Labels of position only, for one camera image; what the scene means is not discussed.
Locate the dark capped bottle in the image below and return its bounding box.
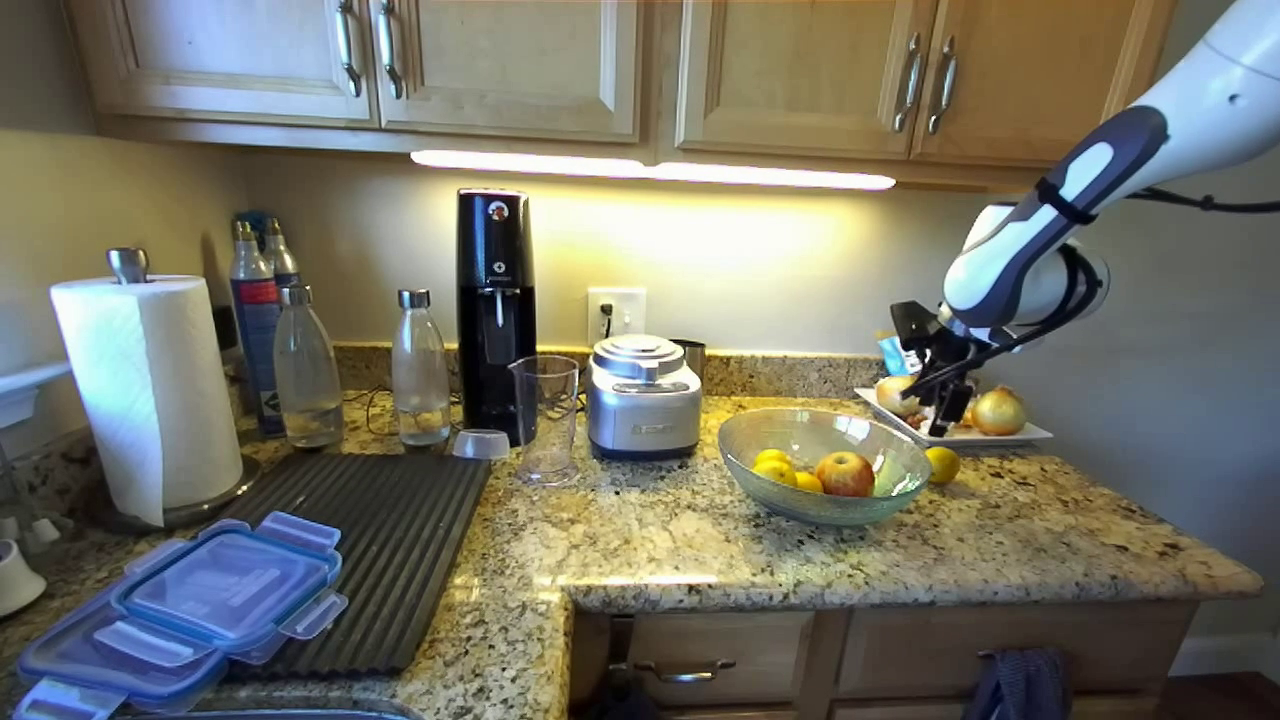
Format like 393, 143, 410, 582
261, 215, 306, 290

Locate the red label bottle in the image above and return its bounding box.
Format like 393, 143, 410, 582
230, 211, 291, 440

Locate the blue white plastic bag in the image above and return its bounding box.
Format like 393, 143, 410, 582
877, 331, 924, 380

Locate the small white cup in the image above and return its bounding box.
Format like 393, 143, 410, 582
0, 531, 53, 622

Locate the white paper towel roll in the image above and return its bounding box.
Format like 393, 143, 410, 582
50, 245, 252, 531

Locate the clear glass bottle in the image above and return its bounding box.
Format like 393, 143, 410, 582
389, 284, 456, 449

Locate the dark hanging towel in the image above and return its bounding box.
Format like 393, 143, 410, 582
962, 644, 1071, 720

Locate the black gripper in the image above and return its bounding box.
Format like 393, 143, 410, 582
910, 324, 1004, 440

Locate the under-cabinet light bar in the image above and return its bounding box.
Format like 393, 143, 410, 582
410, 143, 901, 198

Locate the wooden upper cabinet door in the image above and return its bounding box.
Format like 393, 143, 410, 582
678, 0, 937, 163
916, 0, 1180, 172
65, 0, 381, 133
378, 0, 646, 143

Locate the round brown onion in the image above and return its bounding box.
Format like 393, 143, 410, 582
871, 374, 924, 422

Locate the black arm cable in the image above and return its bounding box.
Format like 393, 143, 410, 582
998, 179, 1280, 362

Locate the red apple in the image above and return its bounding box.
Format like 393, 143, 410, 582
811, 449, 881, 499

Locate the blue plastic container lid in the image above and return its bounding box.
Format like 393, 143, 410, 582
13, 586, 232, 713
112, 510, 351, 670

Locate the clear measuring cup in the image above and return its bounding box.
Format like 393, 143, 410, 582
506, 351, 587, 487

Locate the clear plastic bottle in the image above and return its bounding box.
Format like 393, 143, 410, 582
271, 276, 350, 451

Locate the black soda maker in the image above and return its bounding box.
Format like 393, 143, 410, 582
451, 188, 541, 449

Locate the wooden drawer front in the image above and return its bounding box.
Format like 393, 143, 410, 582
605, 608, 822, 710
838, 602, 1202, 700

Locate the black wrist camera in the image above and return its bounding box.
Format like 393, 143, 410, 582
889, 298, 949, 362

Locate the white wall outlet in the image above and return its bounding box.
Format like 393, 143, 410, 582
584, 284, 652, 351

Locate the black ribbed drying mat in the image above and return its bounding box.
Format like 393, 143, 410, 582
218, 449, 496, 682

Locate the clear glass bowl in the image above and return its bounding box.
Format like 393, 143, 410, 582
716, 404, 937, 530

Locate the large pale onion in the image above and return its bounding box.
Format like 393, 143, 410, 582
967, 383, 1032, 440

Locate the white rectangular plate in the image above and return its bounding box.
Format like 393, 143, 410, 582
853, 380, 1056, 449

